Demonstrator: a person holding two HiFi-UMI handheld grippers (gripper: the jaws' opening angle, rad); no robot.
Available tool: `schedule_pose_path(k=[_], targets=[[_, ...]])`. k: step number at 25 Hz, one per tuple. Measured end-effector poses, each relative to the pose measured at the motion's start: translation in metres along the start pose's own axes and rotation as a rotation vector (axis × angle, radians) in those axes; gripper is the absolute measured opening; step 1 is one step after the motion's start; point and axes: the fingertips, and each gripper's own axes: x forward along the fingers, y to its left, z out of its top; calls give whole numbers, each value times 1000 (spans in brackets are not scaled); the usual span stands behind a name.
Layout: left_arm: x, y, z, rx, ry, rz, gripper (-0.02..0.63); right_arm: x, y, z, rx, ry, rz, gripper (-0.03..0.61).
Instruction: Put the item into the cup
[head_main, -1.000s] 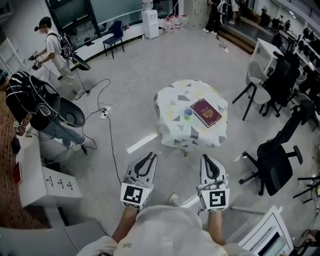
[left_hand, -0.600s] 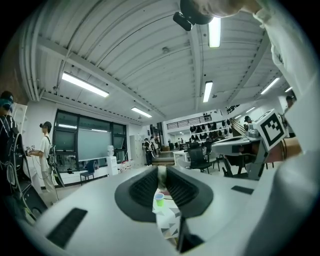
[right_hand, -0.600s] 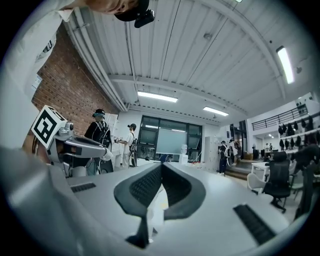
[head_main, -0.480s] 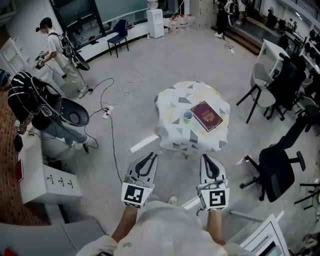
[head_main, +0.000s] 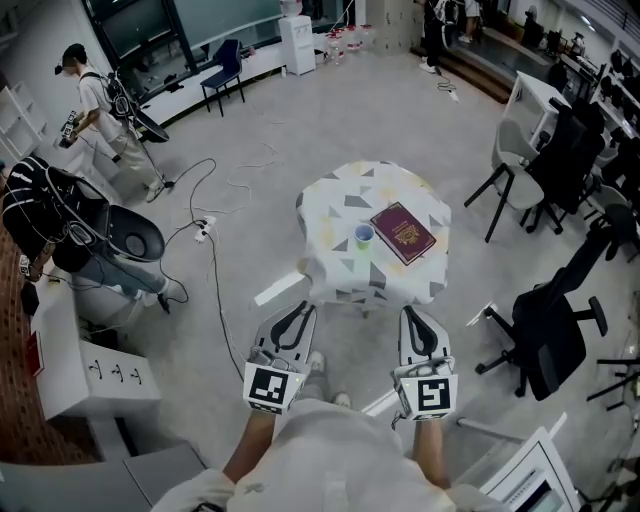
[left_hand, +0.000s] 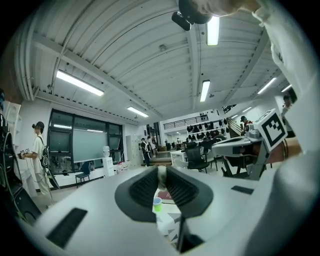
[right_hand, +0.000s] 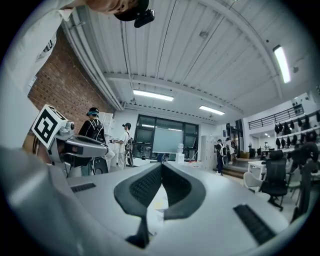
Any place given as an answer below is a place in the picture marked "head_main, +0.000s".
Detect white shelf of black helmets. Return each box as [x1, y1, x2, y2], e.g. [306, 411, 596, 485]
[594, 44, 640, 144]

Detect black mesh office chair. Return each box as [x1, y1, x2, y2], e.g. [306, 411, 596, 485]
[519, 99, 617, 236]

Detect white shelf unit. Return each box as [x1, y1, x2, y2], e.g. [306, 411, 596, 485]
[0, 82, 49, 166]

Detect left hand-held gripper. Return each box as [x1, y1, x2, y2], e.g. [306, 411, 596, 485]
[242, 301, 318, 417]

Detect dark red hardcover book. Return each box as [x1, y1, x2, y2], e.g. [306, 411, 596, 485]
[368, 200, 438, 267]

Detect dark raised step platform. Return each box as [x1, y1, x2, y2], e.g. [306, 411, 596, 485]
[409, 24, 516, 104]

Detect white floor tape strip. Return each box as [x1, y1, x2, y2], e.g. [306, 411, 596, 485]
[253, 273, 306, 308]
[466, 301, 499, 328]
[361, 389, 399, 417]

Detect white low counter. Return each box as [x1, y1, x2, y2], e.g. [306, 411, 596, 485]
[133, 47, 287, 132]

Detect white power strip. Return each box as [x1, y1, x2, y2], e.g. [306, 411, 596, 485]
[193, 215, 218, 246]

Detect blue chair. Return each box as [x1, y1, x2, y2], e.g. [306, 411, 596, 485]
[200, 39, 247, 118]

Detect white triangle-patterned tablecloth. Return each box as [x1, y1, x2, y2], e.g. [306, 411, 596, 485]
[294, 159, 454, 306]

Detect red paper sign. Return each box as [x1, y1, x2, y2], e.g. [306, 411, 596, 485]
[27, 329, 47, 377]

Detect white desk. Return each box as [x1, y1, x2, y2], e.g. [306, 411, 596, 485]
[502, 69, 574, 147]

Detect grey lockers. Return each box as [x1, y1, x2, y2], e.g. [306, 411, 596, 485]
[367, 0, 421, 51]

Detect black oval back shell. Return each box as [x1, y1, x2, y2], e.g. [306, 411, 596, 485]
[130, 107, 171, 144]
[106, 203, 167, 264]

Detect row of clear water jugs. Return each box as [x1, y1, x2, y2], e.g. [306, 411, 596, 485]
[319, 24, 382, 67]

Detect white water dispenser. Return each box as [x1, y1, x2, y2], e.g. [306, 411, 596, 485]
[278, 0, 318, 77]

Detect person's white shirt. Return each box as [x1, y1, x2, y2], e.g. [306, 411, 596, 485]
[149, 397, 501, 512]

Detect person's left forearm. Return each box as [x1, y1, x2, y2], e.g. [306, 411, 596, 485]
[222, 412, 282, 485]

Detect black floor cable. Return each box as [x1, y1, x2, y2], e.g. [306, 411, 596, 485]
[163, 158, 247, 372]

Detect person's grey trousers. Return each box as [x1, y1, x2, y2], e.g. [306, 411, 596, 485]
[298, 368, 332, 402]

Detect white side table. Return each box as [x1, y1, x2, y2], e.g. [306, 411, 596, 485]
[457, 412, 584, 512]

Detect black-framed window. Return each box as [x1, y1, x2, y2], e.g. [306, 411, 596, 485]
[82, 0, 282, 67]

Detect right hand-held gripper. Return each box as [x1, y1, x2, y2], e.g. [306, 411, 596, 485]
[389, 305, 460, 424]

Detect grey chair with black legs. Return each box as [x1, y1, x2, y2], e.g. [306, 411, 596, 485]
[463, 118, 546, 245]

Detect person's right forearm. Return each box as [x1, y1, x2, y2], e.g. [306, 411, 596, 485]
[410, 419, 452, 490]

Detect frosted glass board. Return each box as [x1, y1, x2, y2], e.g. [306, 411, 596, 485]
[174, 0, 281, 37]

